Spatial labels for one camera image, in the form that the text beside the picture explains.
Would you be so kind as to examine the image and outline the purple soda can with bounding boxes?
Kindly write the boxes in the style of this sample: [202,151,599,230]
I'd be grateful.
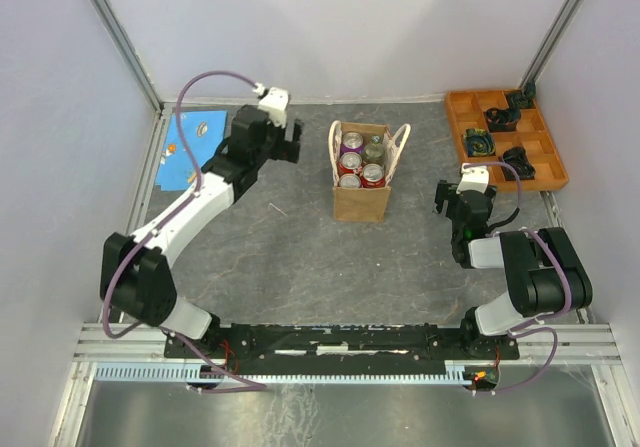
[338,173,361,189]
[340,132,365,155]

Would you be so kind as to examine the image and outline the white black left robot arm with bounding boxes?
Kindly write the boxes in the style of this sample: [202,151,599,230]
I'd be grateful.
[100,105,303,357]

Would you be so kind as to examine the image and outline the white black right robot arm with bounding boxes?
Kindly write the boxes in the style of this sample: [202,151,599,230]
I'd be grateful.
[429,180,593,361]

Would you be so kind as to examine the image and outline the blue green rolled sock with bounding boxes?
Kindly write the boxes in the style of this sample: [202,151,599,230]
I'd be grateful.
[462,128,496,158]

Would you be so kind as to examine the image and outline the red soda can upper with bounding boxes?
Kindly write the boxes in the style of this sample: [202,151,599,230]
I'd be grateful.
[337,152,362,176]

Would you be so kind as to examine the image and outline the red soda can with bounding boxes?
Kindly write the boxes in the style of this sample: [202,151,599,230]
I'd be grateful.
[361,163,385,188]
[337,152,362,176]

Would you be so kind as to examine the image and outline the red soda can right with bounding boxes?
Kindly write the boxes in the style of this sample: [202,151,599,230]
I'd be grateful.
[361,163,385,188]

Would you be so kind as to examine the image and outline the orange wooden compartment tray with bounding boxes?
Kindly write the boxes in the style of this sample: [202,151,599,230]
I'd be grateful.
[444,89,568,191]

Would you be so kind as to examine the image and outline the black rolled sock upper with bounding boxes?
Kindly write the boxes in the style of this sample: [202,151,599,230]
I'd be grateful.
[484,92,535,132]

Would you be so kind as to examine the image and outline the blue cartoon print cloth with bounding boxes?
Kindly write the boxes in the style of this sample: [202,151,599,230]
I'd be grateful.
[155,110,227,192]

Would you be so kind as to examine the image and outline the dark rolled sock top corner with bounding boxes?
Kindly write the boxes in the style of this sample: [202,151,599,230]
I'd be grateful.
[521,80,537,100]

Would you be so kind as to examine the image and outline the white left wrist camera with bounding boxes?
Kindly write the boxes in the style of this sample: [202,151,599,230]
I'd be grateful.
[253,83,290,129]

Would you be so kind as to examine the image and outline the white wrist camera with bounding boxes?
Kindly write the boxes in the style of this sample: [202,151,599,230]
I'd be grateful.
[456,163,490,194]
[253,83,290,129]

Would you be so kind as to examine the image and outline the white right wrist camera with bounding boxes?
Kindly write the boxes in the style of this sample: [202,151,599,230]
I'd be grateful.
[456,163,490,194]

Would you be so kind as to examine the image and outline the aluminium frame rail left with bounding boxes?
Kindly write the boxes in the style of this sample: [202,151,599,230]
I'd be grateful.
[85,0,164,253]

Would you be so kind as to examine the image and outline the aluminium frame rail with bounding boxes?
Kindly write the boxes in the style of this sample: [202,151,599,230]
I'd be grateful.
[74,323,622,366]
[85,0,164,253]

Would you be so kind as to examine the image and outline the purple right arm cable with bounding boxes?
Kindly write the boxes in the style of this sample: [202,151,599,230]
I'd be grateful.
[462,160,574,396]

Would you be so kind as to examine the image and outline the blue slotted cable duct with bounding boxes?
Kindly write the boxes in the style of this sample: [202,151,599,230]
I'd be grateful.
[93,361,474,383]

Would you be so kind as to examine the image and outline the aluminium frame rail front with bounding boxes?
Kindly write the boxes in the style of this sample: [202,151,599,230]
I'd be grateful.
[74,323,622,366]

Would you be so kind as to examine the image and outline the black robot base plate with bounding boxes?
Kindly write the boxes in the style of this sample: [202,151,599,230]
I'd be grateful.
[165,320,519,377]

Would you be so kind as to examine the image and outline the aluminium frame post right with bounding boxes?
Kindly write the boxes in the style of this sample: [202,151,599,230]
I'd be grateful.
[518,0,584,87]

